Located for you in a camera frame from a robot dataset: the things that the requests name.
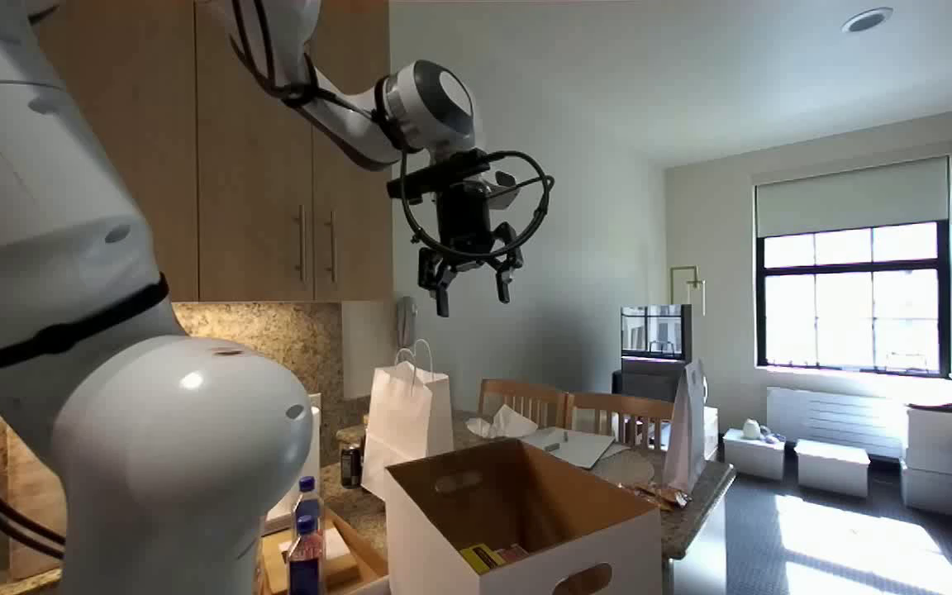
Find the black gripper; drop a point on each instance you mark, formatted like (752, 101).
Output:
(467, 218)

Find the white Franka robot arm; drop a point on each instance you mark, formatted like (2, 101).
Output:
(56, 218)

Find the white cardboard storage box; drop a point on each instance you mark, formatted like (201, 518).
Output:
(430, 549)

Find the white floor box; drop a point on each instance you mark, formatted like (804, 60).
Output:
(832, 468)
(754, 454)

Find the wooden chair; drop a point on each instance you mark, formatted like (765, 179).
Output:
(622, 416)
(519, 398)

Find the crumpled white tissue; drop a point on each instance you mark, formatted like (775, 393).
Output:
(503, 422)

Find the small television screen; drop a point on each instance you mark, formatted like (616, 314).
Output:
(655, 330)

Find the white notebook papers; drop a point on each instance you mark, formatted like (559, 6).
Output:
(577, 448)

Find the black television stand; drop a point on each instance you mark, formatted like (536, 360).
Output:
(646, 381)

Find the white rounded appliance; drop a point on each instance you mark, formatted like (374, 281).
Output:
(308, 449)

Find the white printed shopping bag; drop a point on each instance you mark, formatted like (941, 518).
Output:
(688, 430)

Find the yellow book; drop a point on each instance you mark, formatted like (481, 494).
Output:
(481, 556)

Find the wooden tray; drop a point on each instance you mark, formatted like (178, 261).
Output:
(352, 556)

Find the black framed window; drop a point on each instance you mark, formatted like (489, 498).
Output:
(855, 298)

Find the white radiator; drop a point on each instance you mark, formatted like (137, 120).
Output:
(828, 416)

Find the white roller blind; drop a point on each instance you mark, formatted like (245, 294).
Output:
(852, 199)

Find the round ceiling light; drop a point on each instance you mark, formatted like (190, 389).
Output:
(866, 16)

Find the white drawer unit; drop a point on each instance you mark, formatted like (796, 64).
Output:
(937, 458)

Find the white wall phone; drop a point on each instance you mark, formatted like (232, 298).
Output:
(404, 318)

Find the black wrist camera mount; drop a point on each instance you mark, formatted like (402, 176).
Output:
(430, 182)

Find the wooden wall cabinets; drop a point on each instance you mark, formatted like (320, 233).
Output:
(245, 185)

